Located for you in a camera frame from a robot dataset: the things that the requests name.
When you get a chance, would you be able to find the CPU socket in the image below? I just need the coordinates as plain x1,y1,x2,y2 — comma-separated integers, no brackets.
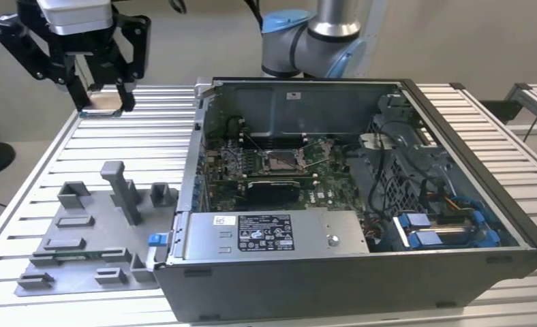
259,149,307,175

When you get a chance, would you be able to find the silver CPU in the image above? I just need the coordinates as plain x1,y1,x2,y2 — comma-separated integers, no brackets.
78,91,124,119

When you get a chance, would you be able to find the black open PC case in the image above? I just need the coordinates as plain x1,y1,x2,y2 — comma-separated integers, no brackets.
152,76,537,323

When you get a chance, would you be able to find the metal socket cover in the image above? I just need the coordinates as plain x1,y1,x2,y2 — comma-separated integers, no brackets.
301,140,337,168

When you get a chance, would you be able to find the black power supply label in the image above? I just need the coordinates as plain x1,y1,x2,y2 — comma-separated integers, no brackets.
236,214,293,253

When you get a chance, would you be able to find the green motherboard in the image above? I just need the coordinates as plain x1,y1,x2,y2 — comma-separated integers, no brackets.
201,134,357,213

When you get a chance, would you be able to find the black graphics card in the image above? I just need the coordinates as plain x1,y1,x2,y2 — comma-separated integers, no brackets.
244,180,304,209

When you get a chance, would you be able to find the green RAM stick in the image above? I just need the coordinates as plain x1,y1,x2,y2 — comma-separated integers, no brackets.
33,250,129,260

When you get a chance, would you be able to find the black RAM slot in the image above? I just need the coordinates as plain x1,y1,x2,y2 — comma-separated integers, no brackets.
240,131,308,139
240,136,308,144

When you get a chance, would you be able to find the grey parts rack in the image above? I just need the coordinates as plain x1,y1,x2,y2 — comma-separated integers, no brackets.
13,160,181,298

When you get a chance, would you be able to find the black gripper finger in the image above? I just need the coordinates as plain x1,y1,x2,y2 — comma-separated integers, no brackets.
112,13,152,114
0,13,90,111

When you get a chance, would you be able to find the grey metal drive cage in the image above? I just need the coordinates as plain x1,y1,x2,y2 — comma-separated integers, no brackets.
345,131,457,221

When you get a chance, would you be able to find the blue disk carrier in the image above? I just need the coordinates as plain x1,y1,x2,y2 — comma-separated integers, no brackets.
407,228,500,250
392,211,477,230

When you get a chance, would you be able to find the silver metal bracket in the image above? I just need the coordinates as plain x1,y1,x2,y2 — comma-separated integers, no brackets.
357,133,395,151

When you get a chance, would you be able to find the silver power supply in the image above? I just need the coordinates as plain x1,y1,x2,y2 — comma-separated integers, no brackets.
180,210,371,260

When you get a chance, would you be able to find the black wire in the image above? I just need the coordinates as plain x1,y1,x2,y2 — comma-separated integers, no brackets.
367,131,389,215

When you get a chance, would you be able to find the metal locking lever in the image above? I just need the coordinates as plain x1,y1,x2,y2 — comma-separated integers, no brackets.
241,130,265,153

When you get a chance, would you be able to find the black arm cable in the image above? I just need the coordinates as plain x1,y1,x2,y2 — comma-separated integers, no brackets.
241,0,265,33

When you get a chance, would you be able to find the black table bracket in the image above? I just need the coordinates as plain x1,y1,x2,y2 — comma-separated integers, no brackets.
477,99,523,125

